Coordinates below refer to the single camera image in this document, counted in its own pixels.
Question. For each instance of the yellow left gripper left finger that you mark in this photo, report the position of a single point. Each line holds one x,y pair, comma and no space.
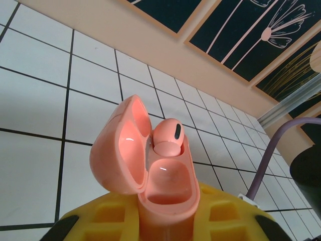
113,216

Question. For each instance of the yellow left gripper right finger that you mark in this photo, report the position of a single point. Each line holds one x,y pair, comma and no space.
225,216

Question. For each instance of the pink earbud charging case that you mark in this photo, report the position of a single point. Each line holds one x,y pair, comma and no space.
165,223

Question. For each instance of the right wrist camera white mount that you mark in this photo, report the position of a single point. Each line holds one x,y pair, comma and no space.
248,198

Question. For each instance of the aluminium corner post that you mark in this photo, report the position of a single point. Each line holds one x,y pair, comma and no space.
288,105

